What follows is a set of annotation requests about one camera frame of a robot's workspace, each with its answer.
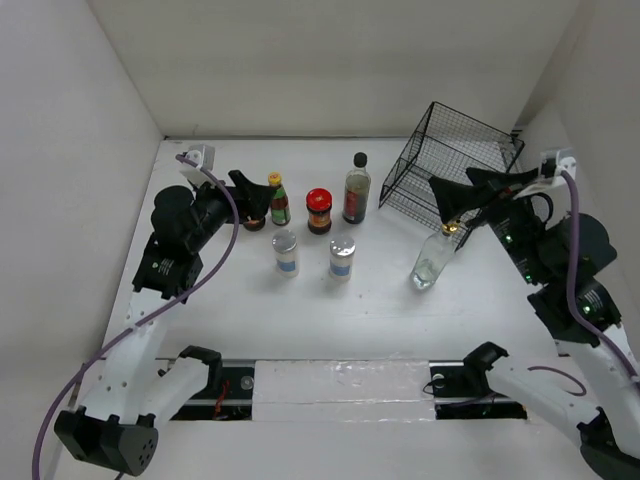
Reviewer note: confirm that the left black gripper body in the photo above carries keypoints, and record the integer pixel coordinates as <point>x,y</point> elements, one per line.
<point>215,207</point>

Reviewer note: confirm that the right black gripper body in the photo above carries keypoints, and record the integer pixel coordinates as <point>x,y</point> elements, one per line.
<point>514,222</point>

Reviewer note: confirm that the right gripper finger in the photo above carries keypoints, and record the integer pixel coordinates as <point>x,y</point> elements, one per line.
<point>495,181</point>
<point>453,200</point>

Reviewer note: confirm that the green label sauce bottle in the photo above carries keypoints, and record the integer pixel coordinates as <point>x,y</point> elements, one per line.
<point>280,212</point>

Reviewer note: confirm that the small brown jar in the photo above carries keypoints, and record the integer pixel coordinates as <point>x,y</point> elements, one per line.
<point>254,225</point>

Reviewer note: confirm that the white shaker jar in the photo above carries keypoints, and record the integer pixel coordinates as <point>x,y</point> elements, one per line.
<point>342,251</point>
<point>284,243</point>

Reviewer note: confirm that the red lid sauce jar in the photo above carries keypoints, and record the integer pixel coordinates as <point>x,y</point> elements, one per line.
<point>319,204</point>

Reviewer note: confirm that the clear glass oil bottle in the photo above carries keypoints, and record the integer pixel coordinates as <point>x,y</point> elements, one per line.
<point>437,250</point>

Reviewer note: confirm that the dark soy sauce bottle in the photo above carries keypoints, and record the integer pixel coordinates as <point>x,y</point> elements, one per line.
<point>356,191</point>

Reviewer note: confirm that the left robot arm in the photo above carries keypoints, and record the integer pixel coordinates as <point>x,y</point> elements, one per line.
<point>116,425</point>

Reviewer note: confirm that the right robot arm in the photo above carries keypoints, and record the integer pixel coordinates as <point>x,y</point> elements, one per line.
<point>559,249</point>

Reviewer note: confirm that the black wire rack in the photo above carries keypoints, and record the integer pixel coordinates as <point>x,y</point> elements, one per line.
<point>445,143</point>

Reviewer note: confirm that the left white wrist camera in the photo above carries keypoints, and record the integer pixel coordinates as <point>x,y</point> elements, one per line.
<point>202,156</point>

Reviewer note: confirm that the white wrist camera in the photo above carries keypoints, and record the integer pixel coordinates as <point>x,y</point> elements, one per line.
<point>549,174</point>
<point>202,156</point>

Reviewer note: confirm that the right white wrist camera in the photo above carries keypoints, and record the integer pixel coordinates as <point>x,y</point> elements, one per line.
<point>549,174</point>

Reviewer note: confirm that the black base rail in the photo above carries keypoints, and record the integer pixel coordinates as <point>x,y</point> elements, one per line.
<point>330,391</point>

